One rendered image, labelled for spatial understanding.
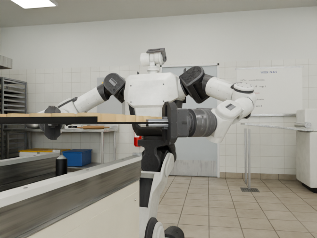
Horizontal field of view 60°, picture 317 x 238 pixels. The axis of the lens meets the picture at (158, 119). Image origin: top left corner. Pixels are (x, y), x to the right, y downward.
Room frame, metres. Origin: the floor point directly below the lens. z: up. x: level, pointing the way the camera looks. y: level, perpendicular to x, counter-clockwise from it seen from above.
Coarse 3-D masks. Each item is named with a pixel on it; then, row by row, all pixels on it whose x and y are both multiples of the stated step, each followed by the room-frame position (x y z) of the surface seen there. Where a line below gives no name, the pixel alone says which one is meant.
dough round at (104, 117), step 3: (102, 114) 0.59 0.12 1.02; (105, 114) 0.59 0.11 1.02; (108, 114) 0.60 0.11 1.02; (111, 114) 0.60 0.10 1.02; (114, 114) 0.61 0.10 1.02; (102, 117) 0.59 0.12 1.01; (105, 117) 0.59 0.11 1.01; (108, 117) 0.59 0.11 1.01; (111, 117) 0.60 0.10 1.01; (114, 117) 0.61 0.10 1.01; (102, 120) 0.59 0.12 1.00; (105, 120) 0.59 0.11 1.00; (108, 120) 0.59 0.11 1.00; (111, 120) 0.60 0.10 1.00; (114, 120) 0.61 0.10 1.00
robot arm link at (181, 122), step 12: (168, 108) 0.79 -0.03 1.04; (180, 108) 0.81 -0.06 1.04; (168, 120) 0.79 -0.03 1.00; (180, 120) 0.80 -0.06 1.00; (192, 120) 0.81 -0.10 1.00; (204, 120) 0.81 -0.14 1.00; (168, 132) 0.79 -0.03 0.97; (180, 132) 0.80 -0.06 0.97; (192, 132) 0.82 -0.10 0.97; (204, 132) 0.83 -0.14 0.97
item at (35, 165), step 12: (24, 156) 0.80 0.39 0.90; (36, 156) 0.81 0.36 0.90; (48, 156) 0.85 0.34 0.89; (0, 168) 0.69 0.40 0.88; (12, 168) 0.73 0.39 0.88; (24, 168) 0.77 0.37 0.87; (36, 168) 0.81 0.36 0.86; (48, 168) 0.86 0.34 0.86; (0, 180) 0.69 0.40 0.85; (12, 180) 0.73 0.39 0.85
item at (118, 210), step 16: (64, 160) 0.77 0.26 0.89; (48, 176) 0.81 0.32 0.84; (112, 192) 0.63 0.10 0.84; (128, 192) 0.71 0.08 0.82; (80, 208) 0.51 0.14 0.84; (96, 208) 0.56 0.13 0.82; (112, 208) 0.62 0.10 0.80; (128, 208) 0.70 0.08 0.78; (48, 224) 0.43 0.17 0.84; (64, 224) 0.47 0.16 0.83; (80, 224) 0.51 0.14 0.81; (96, 224) 0.56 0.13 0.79; (112, 224) 0.62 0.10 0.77; (128, 224) 0.70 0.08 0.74
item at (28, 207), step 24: (96, 168) 0.59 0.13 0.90; (120, 168) 0.68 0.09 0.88; (0, 192) 0.39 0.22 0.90; (24, 192) 0.39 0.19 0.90; (48, 192) 0.44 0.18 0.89; (72, 192) 0.50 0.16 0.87; (96, 192) 0.58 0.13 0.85; (0, 216) 0.36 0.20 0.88; (24, 216) 0.39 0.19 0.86; (48, 216) 0.44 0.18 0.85
